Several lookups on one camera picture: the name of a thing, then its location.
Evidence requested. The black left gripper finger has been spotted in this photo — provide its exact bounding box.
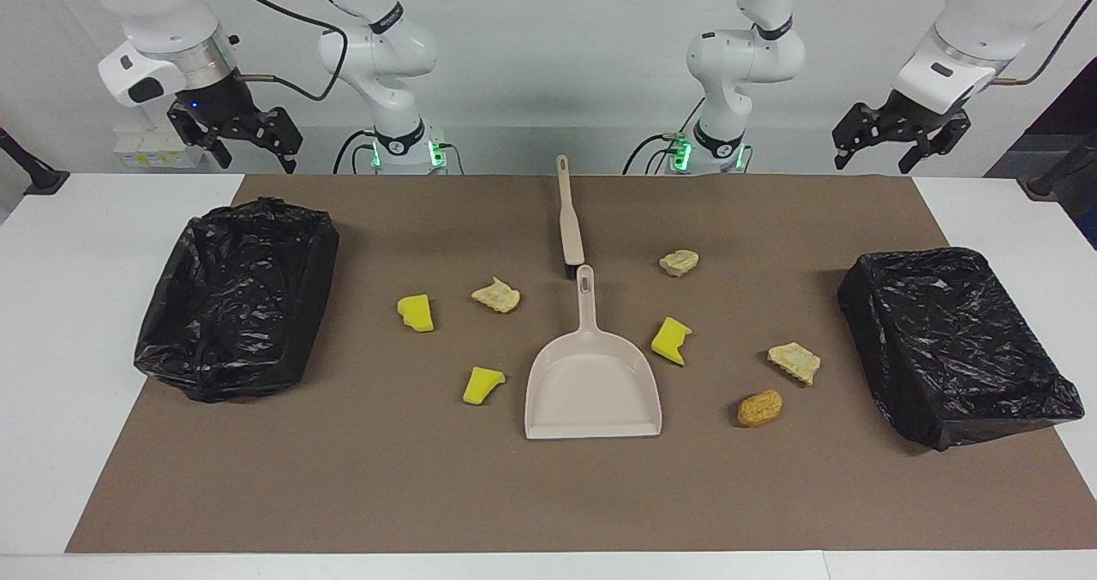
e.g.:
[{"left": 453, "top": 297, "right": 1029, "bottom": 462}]
[
  {"left": 832, "top": 102, "right": 888, "bottom": 170},
  {"left": 897, "top": 111, "right": 972, "bottom": 175}
]

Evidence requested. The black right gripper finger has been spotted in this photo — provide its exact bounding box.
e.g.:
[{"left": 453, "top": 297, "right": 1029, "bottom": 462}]
[
  {"left": 244, "top": 107, "right": 303, "bottom": 175},
  {"left": 167, "top": 100, "right": 234, "bottom": 170}
]

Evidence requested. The yellow sponge piece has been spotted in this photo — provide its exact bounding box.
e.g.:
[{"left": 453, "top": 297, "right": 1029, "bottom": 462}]
[
  {"left": 397, "top": 294, "right": 435, "bottom": 333},
  {"left": 650, "top": 316, "right": 693, "bottom": 367},
  {"left": 463, "top": 367, "right": 507, "bottom": 406}
]

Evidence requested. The orange-brown fried nugget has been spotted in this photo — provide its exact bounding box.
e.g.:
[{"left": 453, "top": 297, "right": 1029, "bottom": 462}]
[{"left": 737, "top": 389, "right": 784, "bottom": 428}]

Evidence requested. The beige hand brush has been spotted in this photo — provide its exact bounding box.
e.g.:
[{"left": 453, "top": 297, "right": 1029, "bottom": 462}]
[{"left": 556, "top": 155, "right": 586, "bottom": 278}]

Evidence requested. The beige plastic dustpan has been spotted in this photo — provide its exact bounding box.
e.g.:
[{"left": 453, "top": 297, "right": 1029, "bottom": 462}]
[{"left": 524, "top": 264, "right": 663, "bottom": 440}]

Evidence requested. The bin lined with black bag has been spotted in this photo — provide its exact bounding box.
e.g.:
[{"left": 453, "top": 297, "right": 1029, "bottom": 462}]
[
  {"left": 133, "top": 197, "right": 341, "bottom": 404},
  {"left": 837, "top": 247, "right": 1086, "bottom": 452}
]

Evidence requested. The white power strip box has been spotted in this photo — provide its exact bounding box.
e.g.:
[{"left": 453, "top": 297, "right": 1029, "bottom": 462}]
[{"left": 113, "top": 129, "right": 206, "bottom": 170}]

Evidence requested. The black stand foot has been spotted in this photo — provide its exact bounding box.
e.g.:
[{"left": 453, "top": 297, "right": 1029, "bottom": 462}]
[
  {"left": 1018, "top": 130, "right": 1097, "bottom": 200},
  {"left": 0, "top": 126, "right": 71, "bottom": 196}
]

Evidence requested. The brown table mat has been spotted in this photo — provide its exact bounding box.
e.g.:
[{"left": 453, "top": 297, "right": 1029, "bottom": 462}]
[{"left": 65, "top": 174, "right": 1097, "bottom": 553}]

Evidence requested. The black right base cable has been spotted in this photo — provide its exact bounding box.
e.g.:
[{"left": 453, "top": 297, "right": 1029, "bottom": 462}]
[{"left": 333, "top": 129, "right": 378, "bottom": 175}]

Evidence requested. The black base cable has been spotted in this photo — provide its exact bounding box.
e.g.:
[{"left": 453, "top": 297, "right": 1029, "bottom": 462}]
[
  {"left": 333, "top": 129, "right": 378, "bottom": 175},
  {"left": 622, "top": 96, "right": 708, "bottom": 175}
]

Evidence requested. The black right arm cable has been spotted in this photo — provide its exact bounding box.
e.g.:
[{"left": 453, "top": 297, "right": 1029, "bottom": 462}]
[{"left": 206, "top": 0, "right": 378, "bottom": 103}]

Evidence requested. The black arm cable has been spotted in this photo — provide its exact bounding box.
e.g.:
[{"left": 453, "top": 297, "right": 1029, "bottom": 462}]
[
  {"left": 206, "top": 0, "right": 378, "bottom": 103},
  {"left": 793, "top": 0, "right": 1097, "bottom": 86}
]

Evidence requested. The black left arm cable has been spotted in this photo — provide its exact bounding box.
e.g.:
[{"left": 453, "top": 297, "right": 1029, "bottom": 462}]
[{"left": 793, "top": 0, "right": 1097, "bottom": 86}]

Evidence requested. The black left base cable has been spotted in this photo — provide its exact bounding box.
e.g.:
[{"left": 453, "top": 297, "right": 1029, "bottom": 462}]
[{"left": 622, "top": 96, "right": 708, "bottom": 175}]

